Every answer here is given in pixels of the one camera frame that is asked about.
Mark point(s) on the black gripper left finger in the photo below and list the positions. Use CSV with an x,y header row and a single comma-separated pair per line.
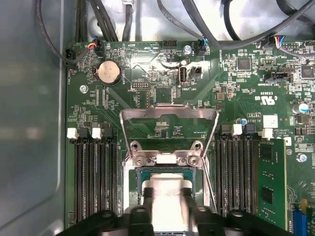
x,y
115,223

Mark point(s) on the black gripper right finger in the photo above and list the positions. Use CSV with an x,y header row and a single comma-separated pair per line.
x,y
221,226

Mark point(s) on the CPU socket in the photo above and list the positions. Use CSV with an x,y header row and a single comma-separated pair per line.
x,y
183,161

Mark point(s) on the blue expansion slot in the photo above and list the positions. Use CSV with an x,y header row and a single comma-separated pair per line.
x,y
297,221

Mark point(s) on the silver CPU plate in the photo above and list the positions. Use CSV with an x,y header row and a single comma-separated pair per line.
x,y
169,204

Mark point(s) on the green motherboard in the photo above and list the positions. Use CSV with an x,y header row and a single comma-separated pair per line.
x,y
246,98

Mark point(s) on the round coin battery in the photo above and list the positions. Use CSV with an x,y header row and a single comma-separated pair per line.
x,y
109,72

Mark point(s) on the black open PC case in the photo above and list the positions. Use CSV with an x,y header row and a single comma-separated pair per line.
x,y
29,123

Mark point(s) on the metal socket cover frame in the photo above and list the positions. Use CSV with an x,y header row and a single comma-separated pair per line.
x,y
140,112

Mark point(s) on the green RAM stick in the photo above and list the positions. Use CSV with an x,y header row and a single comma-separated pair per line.
x,y
272,172

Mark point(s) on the RAM slot with black latches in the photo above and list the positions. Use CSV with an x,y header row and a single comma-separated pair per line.
x,y
115,177
249,177
94,177
221,177

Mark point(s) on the RAM slot with white latches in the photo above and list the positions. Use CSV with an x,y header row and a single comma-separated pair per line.
x,y
80,177
235,177
267,134
106,177

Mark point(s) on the silver internal USB port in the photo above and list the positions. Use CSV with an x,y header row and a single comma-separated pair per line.
x,y
182,76

